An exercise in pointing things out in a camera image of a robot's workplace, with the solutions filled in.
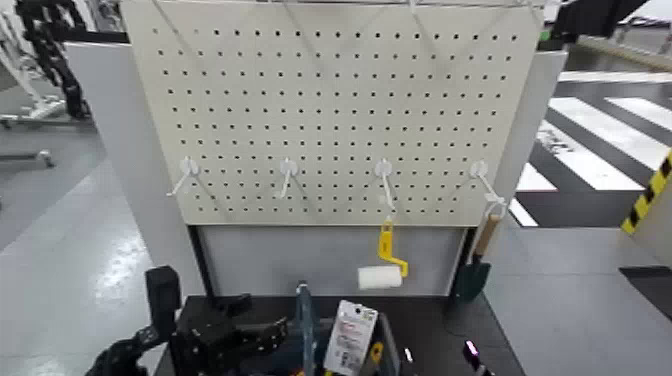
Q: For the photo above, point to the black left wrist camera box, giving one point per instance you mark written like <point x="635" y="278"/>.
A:
<point x="162" y="299"/>

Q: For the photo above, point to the beige perforated pegboard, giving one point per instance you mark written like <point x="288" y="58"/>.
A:
<point x="336" y="105"/>

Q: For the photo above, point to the beige board with hazard stripes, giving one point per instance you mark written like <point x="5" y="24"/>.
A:
<point x="651" y="210"/>

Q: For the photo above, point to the white packaged card item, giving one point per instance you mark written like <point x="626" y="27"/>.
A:
<point x="349" y="336"/>

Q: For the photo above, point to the black background equipment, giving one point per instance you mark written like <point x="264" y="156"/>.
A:
<point x="588" y="18"/>

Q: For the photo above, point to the white pegboard hook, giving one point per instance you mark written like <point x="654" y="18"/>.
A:
<point x="383" y="169"/>
<point x="189" y="167"/>
<point x="288" y="168"/>
<point x="478" y="169"/>

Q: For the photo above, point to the white partition panel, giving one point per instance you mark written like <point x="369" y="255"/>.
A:
<point x="131" y="131"/>

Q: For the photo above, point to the grey bar with caster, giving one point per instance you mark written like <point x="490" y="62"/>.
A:
<point x="31" y="156"/>

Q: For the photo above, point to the small yellow tool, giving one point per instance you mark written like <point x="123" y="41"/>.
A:
<point x="375" y="353"/>

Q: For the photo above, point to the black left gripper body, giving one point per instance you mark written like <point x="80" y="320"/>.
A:
<point x="207" y="341"/>

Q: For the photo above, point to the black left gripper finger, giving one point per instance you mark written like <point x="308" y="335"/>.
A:
<point x="265" y="333"/>
<point x="233" y="304"/>

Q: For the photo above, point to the white metal stand frame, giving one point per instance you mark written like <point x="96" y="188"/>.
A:
<point x="21" y="68"/>

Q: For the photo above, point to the black floor mat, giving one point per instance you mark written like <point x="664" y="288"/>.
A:
<point x="651" y="291"/>

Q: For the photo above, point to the grey plastic crate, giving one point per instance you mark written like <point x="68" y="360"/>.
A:
<point x="391" y="346"/>

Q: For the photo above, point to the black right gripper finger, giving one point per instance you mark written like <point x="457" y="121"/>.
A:
<point x="407" y="356"/>
<point x="472" y="356"/>

